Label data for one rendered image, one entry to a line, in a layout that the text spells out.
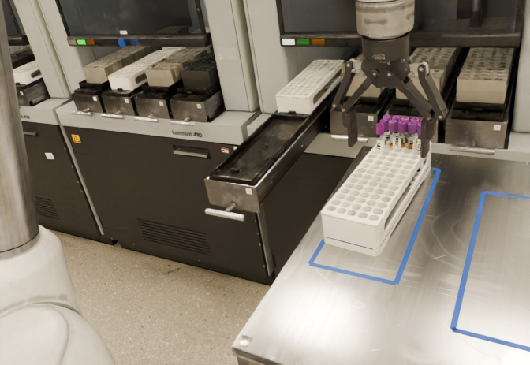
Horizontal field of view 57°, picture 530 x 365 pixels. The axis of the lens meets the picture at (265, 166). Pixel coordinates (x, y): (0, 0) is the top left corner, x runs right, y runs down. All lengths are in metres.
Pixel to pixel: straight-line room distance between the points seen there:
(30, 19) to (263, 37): 0.99
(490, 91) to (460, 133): 0.12
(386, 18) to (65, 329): 0.60
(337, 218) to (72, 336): 0.43
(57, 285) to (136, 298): 1.37
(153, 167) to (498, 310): 1.37
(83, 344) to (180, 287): 1.48
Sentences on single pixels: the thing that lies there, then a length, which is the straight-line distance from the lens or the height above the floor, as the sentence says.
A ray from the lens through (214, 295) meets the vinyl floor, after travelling 2.01.
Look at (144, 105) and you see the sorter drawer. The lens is 1.72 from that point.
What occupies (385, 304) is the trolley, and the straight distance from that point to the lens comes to 0.75.
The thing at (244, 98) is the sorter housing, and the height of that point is 0.79.
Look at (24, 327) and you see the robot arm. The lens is 0.64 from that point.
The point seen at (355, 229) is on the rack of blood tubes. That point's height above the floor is 0.87.
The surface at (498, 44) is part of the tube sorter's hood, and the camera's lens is 1.28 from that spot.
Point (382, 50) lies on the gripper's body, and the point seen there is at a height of 1.11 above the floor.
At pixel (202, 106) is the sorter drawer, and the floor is 0.79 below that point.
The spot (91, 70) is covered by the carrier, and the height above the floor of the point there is 0.87.
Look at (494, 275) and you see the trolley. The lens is 0.81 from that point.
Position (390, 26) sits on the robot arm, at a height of 1.15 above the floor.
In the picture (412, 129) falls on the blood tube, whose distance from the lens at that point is 0.97.
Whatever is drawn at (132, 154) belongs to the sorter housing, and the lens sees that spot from 1.89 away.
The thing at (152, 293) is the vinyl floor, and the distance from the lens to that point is 2.11.
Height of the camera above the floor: 1.36
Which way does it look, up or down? 29 degrees down
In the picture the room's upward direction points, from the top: 9 degrees counter-clockwise
